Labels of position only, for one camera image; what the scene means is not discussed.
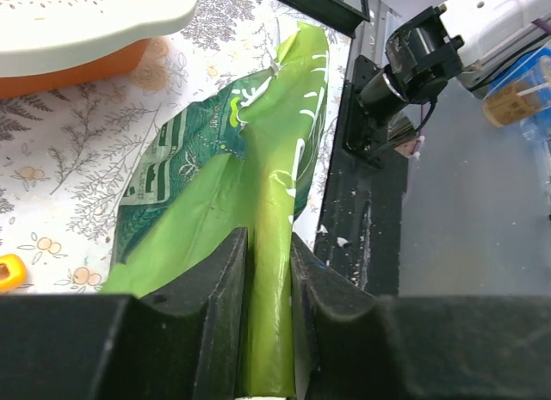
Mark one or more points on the green litter bag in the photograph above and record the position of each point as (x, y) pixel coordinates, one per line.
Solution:
(244, 157)

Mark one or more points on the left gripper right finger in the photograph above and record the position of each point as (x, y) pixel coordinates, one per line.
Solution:
(349, 344)

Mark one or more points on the checkerboard calibration board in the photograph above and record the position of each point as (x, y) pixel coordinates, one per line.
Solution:
(341, 15)

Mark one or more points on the yellow plastic scoop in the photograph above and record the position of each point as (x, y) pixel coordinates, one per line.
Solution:
(13, 272)

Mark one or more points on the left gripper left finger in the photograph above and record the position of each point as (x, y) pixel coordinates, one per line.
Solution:
(180, 342)

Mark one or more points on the floral table mat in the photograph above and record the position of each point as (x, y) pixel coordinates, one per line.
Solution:
(67, 154)

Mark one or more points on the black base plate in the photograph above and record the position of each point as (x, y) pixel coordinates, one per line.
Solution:
(360, 220)

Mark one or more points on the white orange litter box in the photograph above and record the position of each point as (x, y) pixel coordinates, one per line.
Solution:
(48, 44)

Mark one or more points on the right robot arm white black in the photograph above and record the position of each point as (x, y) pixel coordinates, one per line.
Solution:
(474, 40)

